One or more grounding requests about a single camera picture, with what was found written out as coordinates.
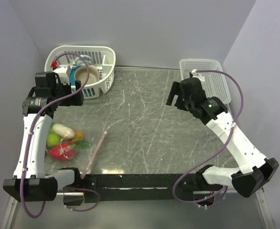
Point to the orange fake fruit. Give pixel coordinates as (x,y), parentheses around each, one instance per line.
(78,136)

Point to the white fake radish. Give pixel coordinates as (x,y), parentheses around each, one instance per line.
(63,131)

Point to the blue white porcelain bowl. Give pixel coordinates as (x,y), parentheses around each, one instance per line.
(85,59)

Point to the clear zip top bag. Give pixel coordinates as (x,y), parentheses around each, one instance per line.
(75,159)

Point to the beige bowl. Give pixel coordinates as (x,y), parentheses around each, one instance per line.
(81,75)

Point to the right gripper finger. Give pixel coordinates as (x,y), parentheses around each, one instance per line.
(173,91)
(180,102)

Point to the red fake dragon fruit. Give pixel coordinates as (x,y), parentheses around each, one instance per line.
(64,151)

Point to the white perforated tray basket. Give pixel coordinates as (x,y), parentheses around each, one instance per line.
(215,83)

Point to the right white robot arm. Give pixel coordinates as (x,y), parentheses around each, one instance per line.
(254,168)

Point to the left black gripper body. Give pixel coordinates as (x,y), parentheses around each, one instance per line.
(62,90)

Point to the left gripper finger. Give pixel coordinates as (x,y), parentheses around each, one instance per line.
(45,80)
(79,91)

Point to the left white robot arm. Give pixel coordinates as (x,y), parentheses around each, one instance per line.
(29,182)

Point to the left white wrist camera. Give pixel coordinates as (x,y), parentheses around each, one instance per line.
(63,71)

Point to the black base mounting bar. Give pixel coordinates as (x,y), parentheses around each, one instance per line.
(130,187)

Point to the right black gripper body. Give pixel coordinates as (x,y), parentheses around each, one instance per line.
(190,104)

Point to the white slotted dish basket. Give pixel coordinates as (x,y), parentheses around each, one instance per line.
(103,58)

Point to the blue plate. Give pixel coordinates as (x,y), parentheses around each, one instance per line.
(72,76)

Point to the green fake apple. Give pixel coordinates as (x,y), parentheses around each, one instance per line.
(53,140)

